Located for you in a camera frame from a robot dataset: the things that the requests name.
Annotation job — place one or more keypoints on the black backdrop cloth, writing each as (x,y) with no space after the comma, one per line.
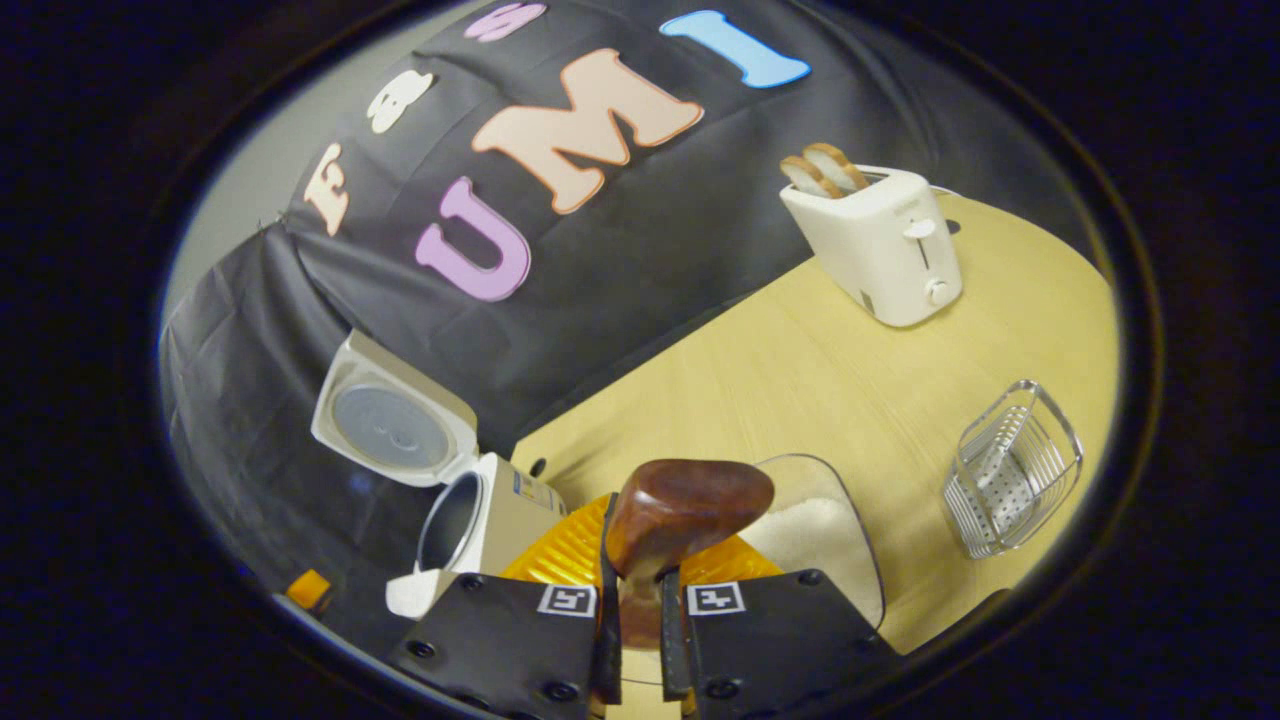
(650,250)

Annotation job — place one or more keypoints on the white rice cooker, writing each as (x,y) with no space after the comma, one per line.
(510,520)

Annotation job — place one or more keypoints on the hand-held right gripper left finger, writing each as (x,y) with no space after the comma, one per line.
(500,640)

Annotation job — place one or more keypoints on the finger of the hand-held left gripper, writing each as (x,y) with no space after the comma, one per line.
(308,590)

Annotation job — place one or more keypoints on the brown wooden spoon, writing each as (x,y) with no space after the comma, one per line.
(680,510)

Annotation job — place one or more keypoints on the toasted bread slice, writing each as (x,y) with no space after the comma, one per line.
(808,178)
(835,165)

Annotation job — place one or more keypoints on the white toaster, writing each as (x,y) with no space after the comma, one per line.
(870,250)

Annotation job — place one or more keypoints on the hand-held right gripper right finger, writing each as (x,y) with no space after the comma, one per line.
(780,640)

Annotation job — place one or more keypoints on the clear plastic rice container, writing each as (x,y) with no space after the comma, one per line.
(810,480)

